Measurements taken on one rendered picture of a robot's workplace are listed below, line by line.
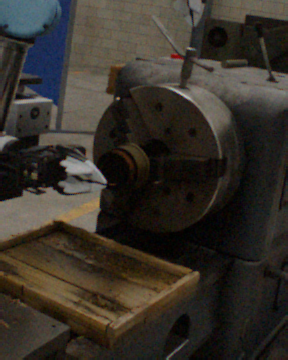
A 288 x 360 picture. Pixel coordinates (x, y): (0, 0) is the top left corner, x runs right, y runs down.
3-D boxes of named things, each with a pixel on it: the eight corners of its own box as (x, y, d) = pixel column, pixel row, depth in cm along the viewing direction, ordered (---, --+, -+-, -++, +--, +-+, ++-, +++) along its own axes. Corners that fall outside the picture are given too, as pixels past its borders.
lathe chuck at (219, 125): (101, 191, 148) (132, 65, 140) (214, 245, 134) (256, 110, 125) (79, 198, 141) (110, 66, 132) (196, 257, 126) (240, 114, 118)
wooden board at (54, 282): (57, 235, 137) (59, 218, 136) (197, 290, 120) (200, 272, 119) (-47, 274, 112) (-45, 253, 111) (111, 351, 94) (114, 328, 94)
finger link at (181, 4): (172, 27, 136) (166, -13, 136) (184, 29, 141) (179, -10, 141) (184, 25, 135) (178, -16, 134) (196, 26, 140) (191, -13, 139)
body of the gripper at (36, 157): (40, 198, 107) (-8, 180, 113) (70, 188, 114) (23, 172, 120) (43, 156, 105) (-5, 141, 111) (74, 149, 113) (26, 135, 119)
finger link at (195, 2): (184, 25, 135) (178, -16, 134) (196, 26, 140) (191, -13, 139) (196, 23, 133) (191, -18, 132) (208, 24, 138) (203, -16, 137)
